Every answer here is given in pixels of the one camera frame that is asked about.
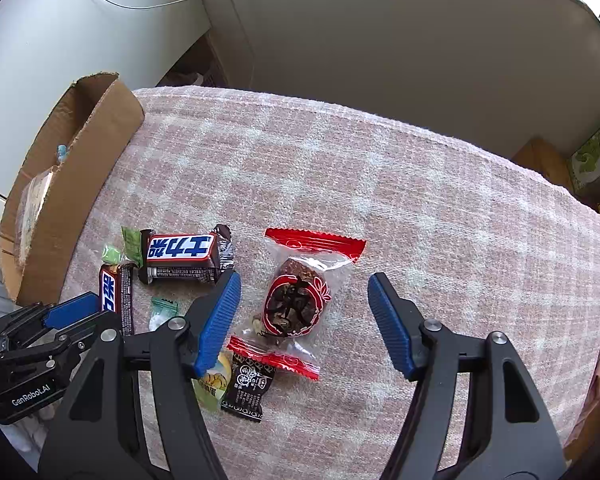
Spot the dark green candy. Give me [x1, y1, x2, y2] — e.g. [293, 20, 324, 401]
[121, 227, 144, 267]

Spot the green round jelly packet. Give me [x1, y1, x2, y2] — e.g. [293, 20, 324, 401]
[192, 350, 234, 414]

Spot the pink plaid tablecloth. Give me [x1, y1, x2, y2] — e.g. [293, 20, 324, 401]
[60, 85, 600, 480]

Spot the pale mint candy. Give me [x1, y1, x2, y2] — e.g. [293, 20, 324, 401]
[149, 297, 182, 332]

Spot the green printed carton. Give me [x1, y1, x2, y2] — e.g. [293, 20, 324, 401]
[567, 118, 600, 197]

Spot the red-edged clear date packet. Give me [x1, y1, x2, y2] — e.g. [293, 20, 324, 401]
[229, 227, 368, 382]

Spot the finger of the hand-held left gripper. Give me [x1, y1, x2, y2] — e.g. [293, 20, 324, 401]
[0, 291, 100, 353]
[50, 311, 112, 366]

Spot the white cabinet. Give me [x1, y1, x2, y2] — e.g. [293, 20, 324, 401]
[0, 0, 212, 213]

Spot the small black snack packet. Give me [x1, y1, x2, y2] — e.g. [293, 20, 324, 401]
[220, 352, 276, 424]

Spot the brown cardboard box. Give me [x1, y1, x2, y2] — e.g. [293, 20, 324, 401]
[0, 72, 146, 306]

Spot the short brown chocolate bar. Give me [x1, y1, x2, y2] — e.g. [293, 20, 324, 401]
[98, 262, 136, 337]

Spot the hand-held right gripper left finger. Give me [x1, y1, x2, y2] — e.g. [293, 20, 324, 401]
[37, 270, 242, 480]

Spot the long brown chocolate bar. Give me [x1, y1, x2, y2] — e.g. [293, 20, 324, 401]
[138, 224, 237, 286]

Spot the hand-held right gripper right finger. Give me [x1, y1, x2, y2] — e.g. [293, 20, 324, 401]
[367, 272, 568, 480]

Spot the person's left hand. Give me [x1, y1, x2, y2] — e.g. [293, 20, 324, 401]
[10, 402, 56, 461]

